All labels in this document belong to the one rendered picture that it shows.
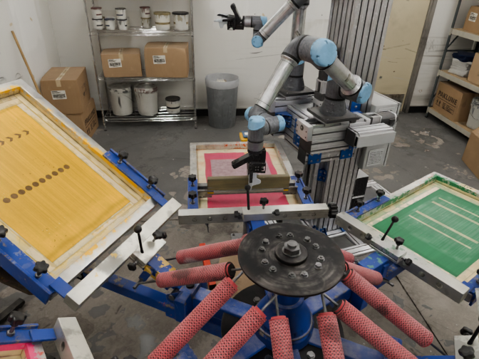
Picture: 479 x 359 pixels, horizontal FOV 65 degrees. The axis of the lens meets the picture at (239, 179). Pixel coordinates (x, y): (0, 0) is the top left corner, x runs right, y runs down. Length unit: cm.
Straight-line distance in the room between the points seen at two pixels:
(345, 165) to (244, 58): 310
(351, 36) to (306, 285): 168
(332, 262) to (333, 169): 165
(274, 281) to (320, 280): 12
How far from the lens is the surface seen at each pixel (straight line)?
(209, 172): 218
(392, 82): 633
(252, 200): 193
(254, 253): 108
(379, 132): 235
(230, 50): 543
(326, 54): 181
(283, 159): 227
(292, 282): 101
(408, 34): 623
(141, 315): 268
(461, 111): 601
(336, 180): 275
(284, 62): 189
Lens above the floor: 202
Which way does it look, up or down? 30 degrees down
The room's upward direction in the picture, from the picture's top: 2 degrees clockwise
